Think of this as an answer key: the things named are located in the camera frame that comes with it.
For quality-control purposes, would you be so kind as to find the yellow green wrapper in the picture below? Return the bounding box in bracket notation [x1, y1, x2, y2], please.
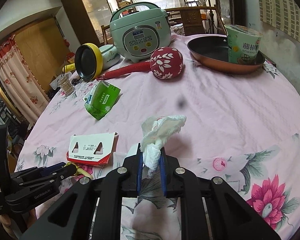
[66, 162, 93, 181]

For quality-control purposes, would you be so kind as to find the white red small carton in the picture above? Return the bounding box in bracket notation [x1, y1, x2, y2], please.
[66, 132, 119, 166]

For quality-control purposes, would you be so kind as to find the white tissue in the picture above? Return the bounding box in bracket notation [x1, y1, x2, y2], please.
[140, 115, 187, 178]

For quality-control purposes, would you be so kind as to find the pink floral tablecloth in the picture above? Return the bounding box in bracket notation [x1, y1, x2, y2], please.
[16, 35, 300, 239]

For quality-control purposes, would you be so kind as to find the floral pink curtain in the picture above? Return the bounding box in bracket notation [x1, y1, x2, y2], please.
[0, 36, 49, 124]

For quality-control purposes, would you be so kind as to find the clear glass jar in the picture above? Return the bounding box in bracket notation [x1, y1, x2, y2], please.
[58, 75, 75, 96]

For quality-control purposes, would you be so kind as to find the yellow small frying pan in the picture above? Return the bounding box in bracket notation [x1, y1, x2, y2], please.
[62, 43, 103, 81]

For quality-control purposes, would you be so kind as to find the white ceramic lidded dish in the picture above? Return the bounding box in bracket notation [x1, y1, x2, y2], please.
[99, 44, 121, 70]

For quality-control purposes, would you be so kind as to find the copper frying pan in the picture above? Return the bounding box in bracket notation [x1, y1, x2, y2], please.
[187, 35, 266, 75]

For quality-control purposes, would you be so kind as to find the green instant noodle cup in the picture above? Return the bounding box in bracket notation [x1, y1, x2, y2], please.
[225, 24, 262, 64]

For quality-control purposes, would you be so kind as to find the mint green rice cooker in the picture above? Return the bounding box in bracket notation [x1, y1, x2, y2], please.
[109, 2, 171, 63]

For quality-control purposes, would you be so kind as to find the glass display cabinet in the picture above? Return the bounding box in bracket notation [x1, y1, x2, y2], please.
[61, 0, 112, 47]

